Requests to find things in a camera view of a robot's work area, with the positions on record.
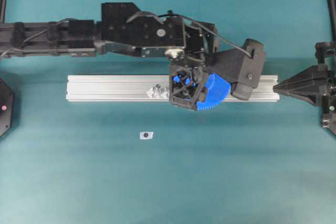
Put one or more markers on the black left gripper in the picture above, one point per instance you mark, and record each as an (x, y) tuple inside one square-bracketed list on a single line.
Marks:
[(187, 82)]

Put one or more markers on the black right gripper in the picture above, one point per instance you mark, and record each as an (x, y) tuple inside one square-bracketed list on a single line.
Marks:
[(325, 70)]

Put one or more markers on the large blue plastic gear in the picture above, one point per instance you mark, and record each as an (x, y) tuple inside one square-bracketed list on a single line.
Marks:
[(218, 91)]

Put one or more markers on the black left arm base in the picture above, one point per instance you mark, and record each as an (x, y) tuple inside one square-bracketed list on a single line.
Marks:
[(6, 108)]

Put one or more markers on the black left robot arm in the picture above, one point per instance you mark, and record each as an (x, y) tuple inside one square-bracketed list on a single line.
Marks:
[(124, 29)]

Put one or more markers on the small white marker sticker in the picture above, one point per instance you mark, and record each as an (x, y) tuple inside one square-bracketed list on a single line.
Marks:
[(146, 135)]

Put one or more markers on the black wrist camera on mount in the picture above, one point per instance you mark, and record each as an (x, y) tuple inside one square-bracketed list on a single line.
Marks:
[(241, 71)]

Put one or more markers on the long aluminium extrusion rail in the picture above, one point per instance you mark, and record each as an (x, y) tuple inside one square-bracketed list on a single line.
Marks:
[(97, 88)]

